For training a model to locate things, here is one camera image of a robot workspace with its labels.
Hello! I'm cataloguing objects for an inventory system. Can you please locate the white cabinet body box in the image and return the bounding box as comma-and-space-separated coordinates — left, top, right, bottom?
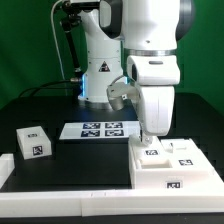
128, 142, 224, 190

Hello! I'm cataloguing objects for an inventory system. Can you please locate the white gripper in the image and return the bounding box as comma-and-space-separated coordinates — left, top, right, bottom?
136, 86, 175, 146

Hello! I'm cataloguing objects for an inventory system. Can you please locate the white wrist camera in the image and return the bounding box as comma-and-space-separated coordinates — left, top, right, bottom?
106, 82, 137, 110

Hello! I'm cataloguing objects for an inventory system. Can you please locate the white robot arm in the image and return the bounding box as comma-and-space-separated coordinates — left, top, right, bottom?
59, 0, 194, 147

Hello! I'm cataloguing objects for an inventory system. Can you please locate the white left fence piece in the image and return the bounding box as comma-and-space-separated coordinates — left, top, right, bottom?
0, 154, 15, 189

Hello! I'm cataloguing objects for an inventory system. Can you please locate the white marker sheet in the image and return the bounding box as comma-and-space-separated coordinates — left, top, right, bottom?
59, 121, 140, 140

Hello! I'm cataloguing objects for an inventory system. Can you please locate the black floor cable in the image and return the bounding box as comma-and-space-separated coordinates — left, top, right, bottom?
18, 80, 83, 98

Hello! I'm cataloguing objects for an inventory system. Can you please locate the black cable hose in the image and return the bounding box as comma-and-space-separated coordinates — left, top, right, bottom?
59, 13, 84, 83

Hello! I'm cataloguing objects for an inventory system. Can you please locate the white cabinet door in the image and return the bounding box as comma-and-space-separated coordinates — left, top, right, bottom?
129, 135, 172, 169
161, 139, 208, 170

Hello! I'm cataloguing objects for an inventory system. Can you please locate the white front fence rail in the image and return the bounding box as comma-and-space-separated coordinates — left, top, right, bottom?
0, 189, 224, 218

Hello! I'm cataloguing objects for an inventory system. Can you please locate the small white cabinet top block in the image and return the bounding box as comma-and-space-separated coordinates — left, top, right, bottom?
16, 126, 52, 160

